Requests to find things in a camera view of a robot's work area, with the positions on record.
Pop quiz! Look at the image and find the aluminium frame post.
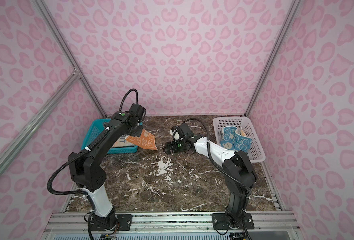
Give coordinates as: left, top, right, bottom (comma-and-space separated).
244, 0, 304, 118
32, 0, 108, 118

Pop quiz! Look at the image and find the teal plastic basket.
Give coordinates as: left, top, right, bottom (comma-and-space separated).
82, 119, 138, 154

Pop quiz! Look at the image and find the white plastic basket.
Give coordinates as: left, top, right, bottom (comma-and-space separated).
213, 117, 266, 163

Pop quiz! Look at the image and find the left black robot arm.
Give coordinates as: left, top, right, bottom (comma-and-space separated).
70, 108, 146, 229

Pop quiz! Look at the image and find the cream rabbit print towel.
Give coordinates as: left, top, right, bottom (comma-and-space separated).
112, 136, 135, 148

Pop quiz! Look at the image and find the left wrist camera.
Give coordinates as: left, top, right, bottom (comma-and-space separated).
129, 104, 147, 122

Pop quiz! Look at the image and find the aluminium frame post right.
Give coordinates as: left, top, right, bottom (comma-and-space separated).
244, 0, 304, 118

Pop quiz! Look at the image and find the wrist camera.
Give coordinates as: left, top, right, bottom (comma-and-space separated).
170, 123, 194, 141
129, 104, 147, 122

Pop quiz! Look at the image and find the aluminium frame strut left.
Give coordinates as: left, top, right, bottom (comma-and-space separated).
0, 71, 80, 177

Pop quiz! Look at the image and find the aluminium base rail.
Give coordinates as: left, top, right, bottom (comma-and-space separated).
42, 211, 304, 240

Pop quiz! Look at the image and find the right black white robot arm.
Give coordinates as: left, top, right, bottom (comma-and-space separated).
164, 135, 258, 231

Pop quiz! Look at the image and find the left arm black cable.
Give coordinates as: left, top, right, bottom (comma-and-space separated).
46, 88, 139, 196

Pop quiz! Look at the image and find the aluminium frame post left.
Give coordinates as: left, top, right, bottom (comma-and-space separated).
32, 0, 108, 118

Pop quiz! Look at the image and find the blue patterned towel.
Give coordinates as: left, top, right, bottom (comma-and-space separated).
220, 126, 252, 152

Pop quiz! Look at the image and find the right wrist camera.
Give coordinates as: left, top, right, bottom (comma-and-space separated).
170, 123, 194, 141

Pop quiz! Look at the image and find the orange patterned towel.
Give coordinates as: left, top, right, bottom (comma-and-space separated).
126, 129, 157, 150

